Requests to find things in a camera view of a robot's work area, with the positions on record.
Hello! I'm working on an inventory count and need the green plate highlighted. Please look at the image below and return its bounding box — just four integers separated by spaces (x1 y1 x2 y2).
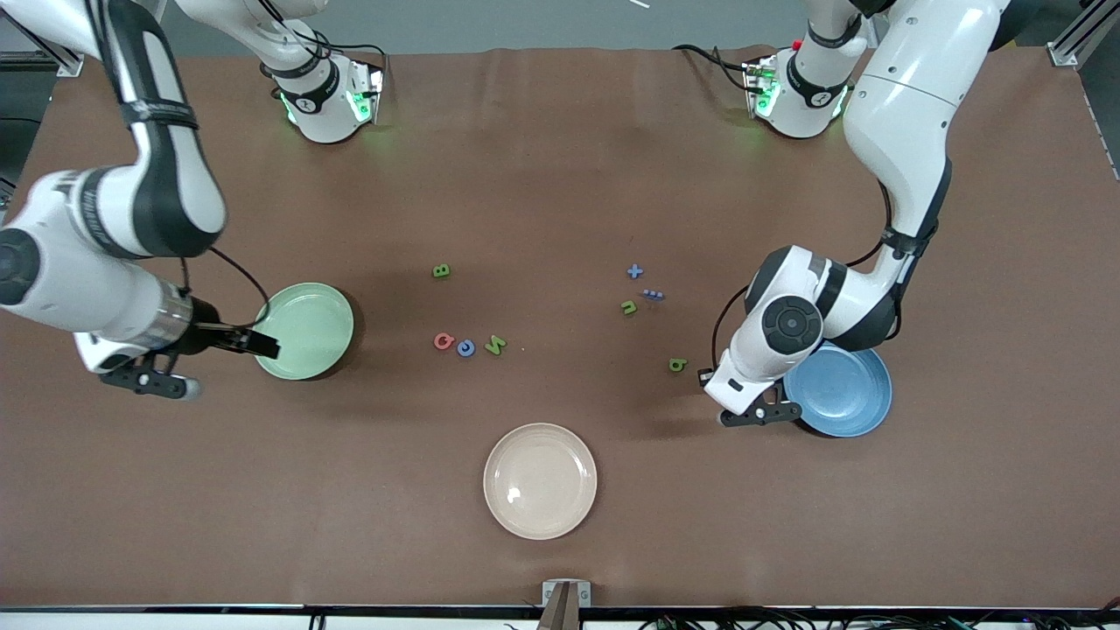
251 282 355 382

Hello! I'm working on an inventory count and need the blue plate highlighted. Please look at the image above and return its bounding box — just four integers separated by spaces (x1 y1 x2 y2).
783 343 893 438

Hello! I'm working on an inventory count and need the beige plate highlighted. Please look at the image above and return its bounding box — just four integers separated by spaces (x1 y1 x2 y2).
483 423 599 541

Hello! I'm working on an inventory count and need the brown table cover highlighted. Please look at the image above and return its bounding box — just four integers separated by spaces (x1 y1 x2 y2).
0 45 1120 611

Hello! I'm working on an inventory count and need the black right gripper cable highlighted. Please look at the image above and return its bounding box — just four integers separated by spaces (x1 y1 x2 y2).
179 248 272 332

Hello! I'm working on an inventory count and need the grey mounting bracket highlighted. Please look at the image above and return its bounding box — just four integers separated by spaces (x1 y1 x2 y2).
542 579 592 608

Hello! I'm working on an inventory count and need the tan camera pole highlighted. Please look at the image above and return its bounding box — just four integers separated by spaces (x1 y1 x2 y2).
535 582 582 630

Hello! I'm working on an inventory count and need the aluminium frame profile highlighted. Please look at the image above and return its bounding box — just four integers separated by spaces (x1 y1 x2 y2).
0 13 86 78
1047 0 1120 69

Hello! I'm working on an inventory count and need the black right arm base cable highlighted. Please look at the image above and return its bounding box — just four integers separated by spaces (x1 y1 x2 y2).
254 0 390 97

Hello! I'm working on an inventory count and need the black arm base cable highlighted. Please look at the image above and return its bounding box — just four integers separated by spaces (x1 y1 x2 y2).
254 0 390 97
672 44 758 95

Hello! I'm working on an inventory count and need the black left arm base cable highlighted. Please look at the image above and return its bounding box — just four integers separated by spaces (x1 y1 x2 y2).
672 44 758 95

